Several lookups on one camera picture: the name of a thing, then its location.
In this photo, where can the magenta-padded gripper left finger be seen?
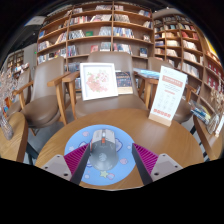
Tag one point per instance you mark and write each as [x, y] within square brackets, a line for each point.
[77, 159]

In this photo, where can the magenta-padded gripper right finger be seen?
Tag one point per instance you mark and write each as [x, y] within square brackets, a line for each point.
[146, 159]

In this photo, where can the grey computer mouse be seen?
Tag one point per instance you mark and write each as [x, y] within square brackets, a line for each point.
[103, 151]

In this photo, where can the brown padded wooden armchair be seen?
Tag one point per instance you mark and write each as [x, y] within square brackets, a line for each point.
[110, 105]
[185, 111]
[45, 106]

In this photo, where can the white sign on wooden base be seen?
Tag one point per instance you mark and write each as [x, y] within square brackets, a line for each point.
[167, 96]

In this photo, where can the stack of books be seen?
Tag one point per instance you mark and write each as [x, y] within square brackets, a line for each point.
[201, 111]

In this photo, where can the glass vase with pink flowers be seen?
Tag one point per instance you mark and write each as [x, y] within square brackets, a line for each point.
[6, 123]

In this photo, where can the dark book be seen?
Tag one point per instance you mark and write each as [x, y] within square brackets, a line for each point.
[124, 82]

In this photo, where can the white framed flower picture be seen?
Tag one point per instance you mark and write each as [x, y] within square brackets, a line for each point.
[98, 81]

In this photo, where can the blue book stack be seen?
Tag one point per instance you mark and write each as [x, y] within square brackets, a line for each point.
[146, 73]

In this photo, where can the distant wooden bookshelf unit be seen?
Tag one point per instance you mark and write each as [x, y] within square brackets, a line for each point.
[18, 61]

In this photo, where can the curved wooden bookshelf unit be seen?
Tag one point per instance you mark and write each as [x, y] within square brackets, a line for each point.
[186, 46]

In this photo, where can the flat wooden bookshelf unit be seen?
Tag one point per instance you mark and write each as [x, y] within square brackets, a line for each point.
[100, 31]

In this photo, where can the white ceiling duct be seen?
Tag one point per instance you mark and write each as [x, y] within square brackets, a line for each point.
[35, 20]

